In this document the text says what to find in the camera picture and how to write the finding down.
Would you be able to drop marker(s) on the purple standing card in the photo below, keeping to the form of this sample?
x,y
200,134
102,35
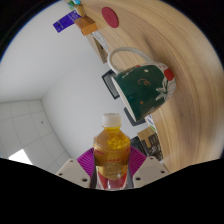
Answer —
x,y
66,21

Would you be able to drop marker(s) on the wooden side desk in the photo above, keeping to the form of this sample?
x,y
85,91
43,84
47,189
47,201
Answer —
x,y
100,48

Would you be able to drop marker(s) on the flat round red coaster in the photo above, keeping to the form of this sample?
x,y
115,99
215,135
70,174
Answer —
x,y
110,16

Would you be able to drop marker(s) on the green packet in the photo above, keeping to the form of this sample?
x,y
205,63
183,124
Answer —
x,y
71,4

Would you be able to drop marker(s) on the tan labelled box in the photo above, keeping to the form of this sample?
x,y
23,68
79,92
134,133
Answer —
x,y
81,10

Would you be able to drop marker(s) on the black striped box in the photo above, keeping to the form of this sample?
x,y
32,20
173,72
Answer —
x,y
137,144

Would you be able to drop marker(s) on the green and white mug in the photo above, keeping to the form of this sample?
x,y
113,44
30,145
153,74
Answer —
x,y
145,90

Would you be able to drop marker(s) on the small blue box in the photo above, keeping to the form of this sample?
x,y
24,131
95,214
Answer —
x,y
77,2

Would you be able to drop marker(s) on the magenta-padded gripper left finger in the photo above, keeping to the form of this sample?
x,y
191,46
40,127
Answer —
x,y
85,163

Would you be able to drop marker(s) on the large ceiling light panel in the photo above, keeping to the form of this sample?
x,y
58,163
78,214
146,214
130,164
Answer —
x,y
20,157

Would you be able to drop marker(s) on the orange-brown box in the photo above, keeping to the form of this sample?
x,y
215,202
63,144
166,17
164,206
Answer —
x,y
86,25

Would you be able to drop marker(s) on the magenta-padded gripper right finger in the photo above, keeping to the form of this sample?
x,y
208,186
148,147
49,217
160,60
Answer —
x,y
138,161

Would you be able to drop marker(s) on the yellow tea drink bottle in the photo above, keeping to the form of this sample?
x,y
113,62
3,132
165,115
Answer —
x,y
111,156

